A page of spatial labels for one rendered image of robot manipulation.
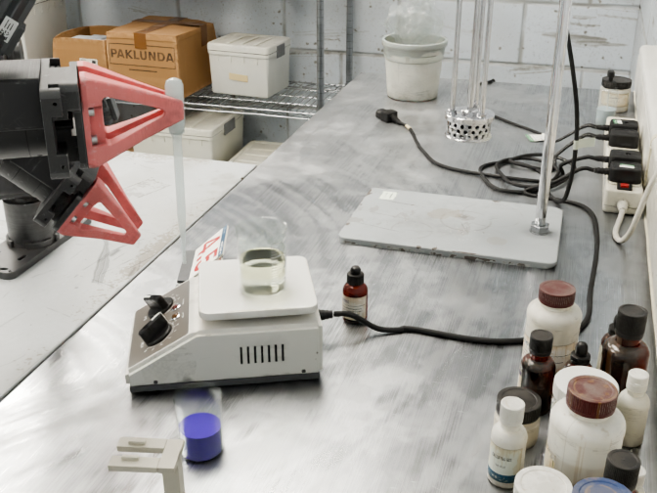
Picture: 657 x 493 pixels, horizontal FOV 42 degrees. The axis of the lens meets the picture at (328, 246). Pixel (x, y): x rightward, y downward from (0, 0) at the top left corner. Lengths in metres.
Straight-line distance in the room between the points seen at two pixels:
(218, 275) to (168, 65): 2.28
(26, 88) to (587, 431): 0.49
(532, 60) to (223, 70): 1.12
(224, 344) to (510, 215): 0.57
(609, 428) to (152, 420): 0.42
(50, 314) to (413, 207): 0.55
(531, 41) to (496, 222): 2.02
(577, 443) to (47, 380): 0.53
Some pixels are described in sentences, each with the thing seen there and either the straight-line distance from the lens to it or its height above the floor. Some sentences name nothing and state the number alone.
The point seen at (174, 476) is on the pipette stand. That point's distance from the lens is 0.62.
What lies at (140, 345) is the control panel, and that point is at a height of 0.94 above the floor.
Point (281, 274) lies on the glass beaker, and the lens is 0.87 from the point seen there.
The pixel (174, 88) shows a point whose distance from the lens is 0.66.
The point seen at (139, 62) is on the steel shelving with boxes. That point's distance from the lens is 3.23.
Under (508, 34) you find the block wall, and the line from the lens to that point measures 3.23.
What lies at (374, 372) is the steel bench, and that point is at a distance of 0.92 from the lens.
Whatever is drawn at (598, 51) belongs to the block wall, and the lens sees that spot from 3.23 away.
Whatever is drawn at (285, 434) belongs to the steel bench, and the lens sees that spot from 0.83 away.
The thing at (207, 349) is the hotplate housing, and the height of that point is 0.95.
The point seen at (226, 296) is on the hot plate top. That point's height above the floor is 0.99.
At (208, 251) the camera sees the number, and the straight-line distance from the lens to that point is 1.13.
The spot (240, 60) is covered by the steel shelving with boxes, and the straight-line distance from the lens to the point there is 3.16.
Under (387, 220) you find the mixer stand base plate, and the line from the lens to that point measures 1.25.
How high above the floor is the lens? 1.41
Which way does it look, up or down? 25 degrees down
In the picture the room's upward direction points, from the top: straight up
